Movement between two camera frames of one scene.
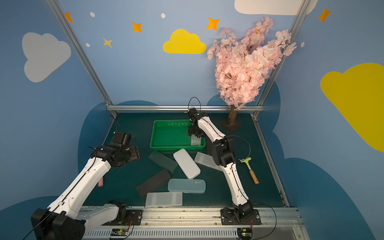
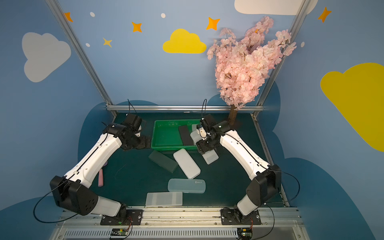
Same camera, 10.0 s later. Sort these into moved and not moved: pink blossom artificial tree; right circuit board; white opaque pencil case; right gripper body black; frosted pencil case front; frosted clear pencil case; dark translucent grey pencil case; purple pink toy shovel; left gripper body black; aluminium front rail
Moved: frosted clear pencil case; right gripper body black; left gripper body black
Not moved: pink blossom artificial tree; dark translucent grey pencil case; right circuit board; purple pink toy shovel; aluminium front rail; frosted pencil case front; white opaque pencil case
